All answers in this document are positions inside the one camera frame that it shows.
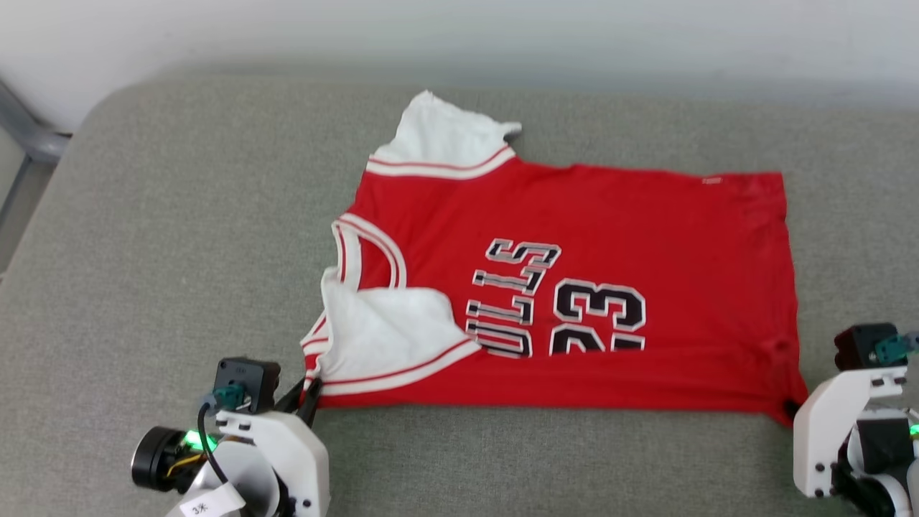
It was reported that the white paper cable label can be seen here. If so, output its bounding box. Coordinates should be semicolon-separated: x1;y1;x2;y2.
178;483;246;517

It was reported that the right camera cable teal plug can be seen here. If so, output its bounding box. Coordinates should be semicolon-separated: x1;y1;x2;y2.
874;332;919;364

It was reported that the camera cable teal plug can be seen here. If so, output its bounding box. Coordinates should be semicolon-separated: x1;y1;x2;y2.
197;384;247;489
874;332;919;364

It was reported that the grey fabric sofa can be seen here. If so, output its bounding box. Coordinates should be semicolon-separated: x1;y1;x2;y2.
0;72;919;517

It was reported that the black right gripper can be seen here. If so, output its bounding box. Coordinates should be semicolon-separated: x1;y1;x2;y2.
783;399;919;517

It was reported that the red white Bulls jersey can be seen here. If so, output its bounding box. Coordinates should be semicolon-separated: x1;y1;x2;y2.
300;90;810;429

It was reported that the left camera cable teal plug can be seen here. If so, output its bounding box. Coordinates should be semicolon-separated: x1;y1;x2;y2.
197;384;247;489

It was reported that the grey metal pipe rail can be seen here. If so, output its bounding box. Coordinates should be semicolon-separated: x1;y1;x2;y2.
0;79;73;230

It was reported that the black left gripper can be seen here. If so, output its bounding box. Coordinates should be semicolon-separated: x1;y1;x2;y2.
131;378;322;494

